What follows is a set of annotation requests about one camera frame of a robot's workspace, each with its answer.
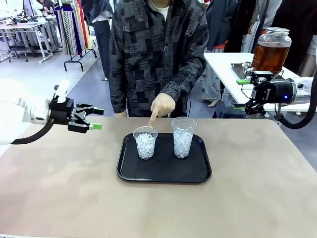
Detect bystander in dark jacket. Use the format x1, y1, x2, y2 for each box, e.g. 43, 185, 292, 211
206, 0, 260, 52

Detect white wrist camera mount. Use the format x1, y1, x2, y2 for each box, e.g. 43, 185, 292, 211
53, 79, 71, 103

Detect white background workbench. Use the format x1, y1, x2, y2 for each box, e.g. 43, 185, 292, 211
0, 15, 62, 64

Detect person's grey patchwork jacket torso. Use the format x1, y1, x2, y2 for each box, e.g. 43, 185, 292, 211
108, 0, 210, 119

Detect short clear iced cup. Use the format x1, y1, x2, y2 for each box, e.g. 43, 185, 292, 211
133, 126, 159, 161

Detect colourful hanging fabric rack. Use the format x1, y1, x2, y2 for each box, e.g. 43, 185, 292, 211
53, 0, 99, 72

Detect metal drip tray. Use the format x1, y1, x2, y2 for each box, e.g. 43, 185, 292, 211
230, 62, 285, 80

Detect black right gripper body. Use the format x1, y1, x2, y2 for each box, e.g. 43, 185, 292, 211
255, 79, 296, 103

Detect bystander in grey trousers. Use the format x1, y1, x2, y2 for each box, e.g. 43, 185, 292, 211
201, 46, 225, 108

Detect white side table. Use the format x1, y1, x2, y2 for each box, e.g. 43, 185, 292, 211
203, 52, 317, 114

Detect black plastic serving tray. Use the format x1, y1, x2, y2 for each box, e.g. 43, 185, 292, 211
116, 132, 212, 184

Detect dark plastic stool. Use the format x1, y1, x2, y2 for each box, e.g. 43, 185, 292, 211
213, 102, 246, 119

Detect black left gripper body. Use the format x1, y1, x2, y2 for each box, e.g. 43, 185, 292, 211
49, 97, 78, 126

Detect person's left forearm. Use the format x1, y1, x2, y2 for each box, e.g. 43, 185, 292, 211
162, 47, 210, 105

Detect tall clear iced cup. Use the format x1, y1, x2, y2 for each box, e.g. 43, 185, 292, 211
170, 116, 198, 159

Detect bystander in black trousers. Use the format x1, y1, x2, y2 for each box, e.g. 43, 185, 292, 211
81, 0, 114, 81

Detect glass tea dispenser jar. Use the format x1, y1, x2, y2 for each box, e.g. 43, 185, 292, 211
252, 26, 293, 75

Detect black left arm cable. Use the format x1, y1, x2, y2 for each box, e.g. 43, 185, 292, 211
10, 118, 54, 146

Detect person's left hand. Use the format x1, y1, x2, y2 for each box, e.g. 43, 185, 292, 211
148, 92, 177, 128

